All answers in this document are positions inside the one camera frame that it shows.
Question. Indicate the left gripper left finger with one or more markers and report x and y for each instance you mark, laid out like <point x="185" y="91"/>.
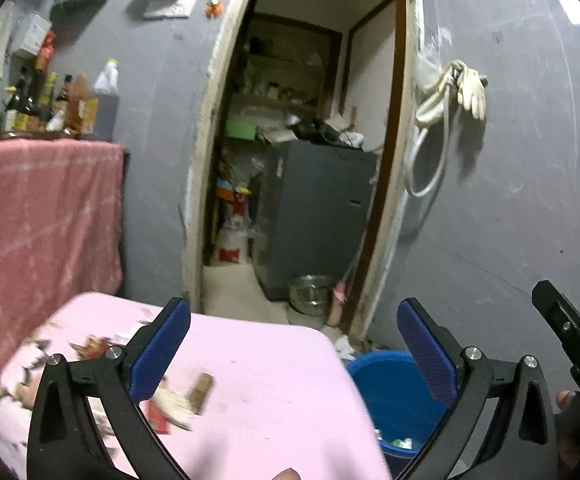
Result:
<point x="64" y="441"/>

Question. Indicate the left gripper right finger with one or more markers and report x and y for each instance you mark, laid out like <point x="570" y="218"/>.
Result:
<point x="520" y="442"/>

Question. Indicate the brown stick trash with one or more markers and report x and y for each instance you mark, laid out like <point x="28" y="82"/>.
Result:
<point x="199" y="391"/>

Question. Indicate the person right hand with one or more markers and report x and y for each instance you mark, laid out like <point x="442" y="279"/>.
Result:
<point x="568" y="454"/>

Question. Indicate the blue plastic bucket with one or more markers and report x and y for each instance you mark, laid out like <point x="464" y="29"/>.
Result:
<point x="399" y="403"/>

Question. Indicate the pink floral table cloth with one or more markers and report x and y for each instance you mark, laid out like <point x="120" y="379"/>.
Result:
<point x="281" y="398"/>

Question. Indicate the red checked cloth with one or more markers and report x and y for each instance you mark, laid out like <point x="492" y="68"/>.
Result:
<point x="60" y="229"/>

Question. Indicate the white red sack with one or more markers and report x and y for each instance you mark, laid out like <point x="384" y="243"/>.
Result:
<point x="232" y="244"/>

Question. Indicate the steel pot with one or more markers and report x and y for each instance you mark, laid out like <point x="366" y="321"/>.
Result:
<point x="310" y="294"/>

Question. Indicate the grey cabinet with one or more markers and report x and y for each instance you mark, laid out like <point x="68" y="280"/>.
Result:
<point x="312" y="213"/>

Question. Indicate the dark soy sauce bottle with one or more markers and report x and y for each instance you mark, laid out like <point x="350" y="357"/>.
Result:
<point x="60" y="106"/>

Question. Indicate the white rubber gloves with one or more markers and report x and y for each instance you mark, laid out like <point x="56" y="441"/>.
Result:
<point x="455" y="81"/>

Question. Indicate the green box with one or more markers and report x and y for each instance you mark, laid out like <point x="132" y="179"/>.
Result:
<point x="237" y="129"/>

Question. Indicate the white wall box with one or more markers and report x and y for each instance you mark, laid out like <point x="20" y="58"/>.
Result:
<point x="30" y="36"/>

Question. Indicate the wall power socket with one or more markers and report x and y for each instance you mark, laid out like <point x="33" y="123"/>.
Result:
<point x="169" y="9"/>

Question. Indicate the orange wall hook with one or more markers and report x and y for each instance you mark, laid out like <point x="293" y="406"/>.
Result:
<point x="214" y="8"/>

